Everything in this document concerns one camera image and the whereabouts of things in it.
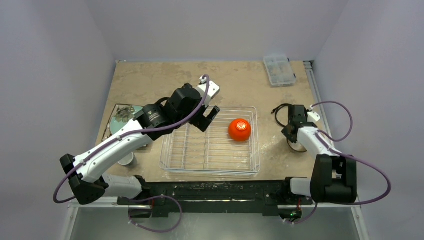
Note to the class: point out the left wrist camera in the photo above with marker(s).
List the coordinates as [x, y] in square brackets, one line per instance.
[207, 89]

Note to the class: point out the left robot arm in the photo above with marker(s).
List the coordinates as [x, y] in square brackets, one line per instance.
[87, 174]

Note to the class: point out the clear plastic organizer box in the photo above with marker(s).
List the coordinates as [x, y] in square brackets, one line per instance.
[279, 70]

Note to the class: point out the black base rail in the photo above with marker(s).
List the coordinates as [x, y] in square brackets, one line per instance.
[270, 198]

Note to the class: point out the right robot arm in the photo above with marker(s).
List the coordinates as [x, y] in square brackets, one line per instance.
[334, 177]

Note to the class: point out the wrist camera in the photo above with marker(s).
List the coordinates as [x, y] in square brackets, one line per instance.
[312, 116]
[207, 89]

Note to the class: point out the white wire dish rack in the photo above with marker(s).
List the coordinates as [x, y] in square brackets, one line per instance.
[189, 150]

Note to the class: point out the brown bowl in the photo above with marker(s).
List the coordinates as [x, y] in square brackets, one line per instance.
[296, 147]

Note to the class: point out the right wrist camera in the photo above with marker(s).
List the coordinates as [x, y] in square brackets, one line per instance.
[312, 116]

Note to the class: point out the orange bowl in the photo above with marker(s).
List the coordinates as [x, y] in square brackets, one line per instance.
[239, 130]

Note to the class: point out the light green round plate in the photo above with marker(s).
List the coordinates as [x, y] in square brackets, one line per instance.
[122, 116]

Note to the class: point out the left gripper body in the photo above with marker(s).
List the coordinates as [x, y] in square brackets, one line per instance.
[200, 118]

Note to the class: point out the grey coffee mug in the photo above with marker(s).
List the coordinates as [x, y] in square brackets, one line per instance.
[128, 161]

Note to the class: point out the square patterned plate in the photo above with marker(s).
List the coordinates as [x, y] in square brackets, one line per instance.
[107, 133]

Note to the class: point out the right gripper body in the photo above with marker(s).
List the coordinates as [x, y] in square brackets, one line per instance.
[296, 112]

